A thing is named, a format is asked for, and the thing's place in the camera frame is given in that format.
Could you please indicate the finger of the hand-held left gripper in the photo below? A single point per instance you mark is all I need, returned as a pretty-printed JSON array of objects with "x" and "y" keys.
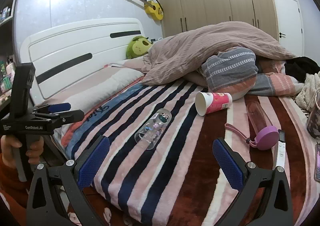
[
  {"x": 58, "y": 107},
  {"x": 72, "y": 115}
]

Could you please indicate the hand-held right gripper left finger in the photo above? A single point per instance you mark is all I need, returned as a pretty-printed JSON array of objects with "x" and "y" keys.
[{"x": 93, "y": 162}]

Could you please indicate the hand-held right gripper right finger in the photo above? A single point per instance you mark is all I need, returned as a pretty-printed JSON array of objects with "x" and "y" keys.
[{"x": 228, "y": 163}]

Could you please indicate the clear glass cup with stickers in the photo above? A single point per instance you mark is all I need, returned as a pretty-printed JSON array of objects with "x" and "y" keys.
[{"x": 153, "y": 128}]

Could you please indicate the person's left forearm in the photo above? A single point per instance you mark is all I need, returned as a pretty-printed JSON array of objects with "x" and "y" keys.
[{"x": 10, "y": 181}]

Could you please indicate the white and pink paper cup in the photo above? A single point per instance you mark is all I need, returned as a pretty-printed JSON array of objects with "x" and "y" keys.
[{"x": 215, "y": 103}]

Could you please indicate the person's left hand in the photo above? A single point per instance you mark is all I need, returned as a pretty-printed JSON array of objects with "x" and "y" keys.
[{"x": 35, "y": 152}]

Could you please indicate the white pillow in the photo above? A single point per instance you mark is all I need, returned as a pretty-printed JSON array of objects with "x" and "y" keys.
[{"x": 100, "y": 86}]

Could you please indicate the pink bottle with purple lid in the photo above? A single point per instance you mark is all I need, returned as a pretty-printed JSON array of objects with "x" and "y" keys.
[{"x": 265, "y": 136}]

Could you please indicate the shelf unit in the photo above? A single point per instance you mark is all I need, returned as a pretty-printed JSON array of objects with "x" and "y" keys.
[{"x": 7, "y": 41}]

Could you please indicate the striped blanket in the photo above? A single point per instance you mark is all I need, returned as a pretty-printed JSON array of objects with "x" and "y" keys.
[{"x": 175, "y": 171}]

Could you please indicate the white remote control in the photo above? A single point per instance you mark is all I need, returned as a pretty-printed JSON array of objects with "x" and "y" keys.
[{"x": 280, "y": 151}]

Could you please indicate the red printed cloth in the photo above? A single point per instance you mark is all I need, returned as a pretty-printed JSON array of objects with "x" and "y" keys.
[{"x": 110, "y": 216}]

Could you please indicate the white headboard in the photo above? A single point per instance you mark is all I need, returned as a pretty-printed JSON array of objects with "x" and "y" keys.
[{"x": 75, "y": 38}]

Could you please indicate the pink and grey patterned pillow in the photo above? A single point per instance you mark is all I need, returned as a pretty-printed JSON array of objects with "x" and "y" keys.
[{"x": 275, "y": 82}]

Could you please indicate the green plush toy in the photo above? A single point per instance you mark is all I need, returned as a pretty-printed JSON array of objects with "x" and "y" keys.
[{"x": 137, "y": 47}]

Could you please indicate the dark bag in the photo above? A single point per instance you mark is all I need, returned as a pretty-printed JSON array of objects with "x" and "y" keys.
[{"x": 314, "y": 124}]

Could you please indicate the white fluffy cloth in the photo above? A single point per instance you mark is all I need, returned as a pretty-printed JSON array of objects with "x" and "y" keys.
[{"x": 306, "y": 91}]

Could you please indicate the brown duvet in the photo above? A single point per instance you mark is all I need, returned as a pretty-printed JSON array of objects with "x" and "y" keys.
[{"x": 195, "y": 51}]

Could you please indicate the black cloth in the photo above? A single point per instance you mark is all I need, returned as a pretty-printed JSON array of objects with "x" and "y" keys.
[{"x": 300, "y": 66}]

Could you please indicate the yellow guitar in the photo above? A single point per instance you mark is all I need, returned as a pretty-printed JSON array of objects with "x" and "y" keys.
[{"x": 153, "y": 8}]

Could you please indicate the white door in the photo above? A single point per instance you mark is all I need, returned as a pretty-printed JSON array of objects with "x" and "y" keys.
[{"x": 287, "y": 18}]

